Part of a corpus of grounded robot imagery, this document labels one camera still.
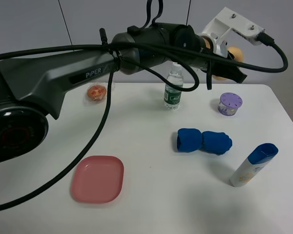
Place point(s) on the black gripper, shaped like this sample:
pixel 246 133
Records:
pixel 218 69

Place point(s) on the yellow brown potato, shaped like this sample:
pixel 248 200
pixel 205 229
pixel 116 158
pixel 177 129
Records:
pixel 238 56

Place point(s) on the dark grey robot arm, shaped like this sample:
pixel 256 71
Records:
pixel 32 88

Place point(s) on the purple lid air freshener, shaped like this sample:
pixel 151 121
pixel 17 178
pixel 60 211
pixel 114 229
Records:
pixel 229 103

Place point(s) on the clear green label water bottle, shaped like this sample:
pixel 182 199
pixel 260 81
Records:
pixel 172 96

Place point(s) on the blue rolled cloth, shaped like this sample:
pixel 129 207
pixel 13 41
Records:
pixel 190 140

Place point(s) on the white blue cap lotion bottle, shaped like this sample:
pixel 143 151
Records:
pixel 253 164

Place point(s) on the wrapped red topped muffin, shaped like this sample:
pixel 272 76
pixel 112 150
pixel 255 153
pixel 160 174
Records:
pixel 96 93

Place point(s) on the pink square plastic plate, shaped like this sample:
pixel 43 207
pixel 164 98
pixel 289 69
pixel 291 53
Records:
pixel 97 179

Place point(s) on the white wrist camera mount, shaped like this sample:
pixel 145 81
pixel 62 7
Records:
pixel 223 23

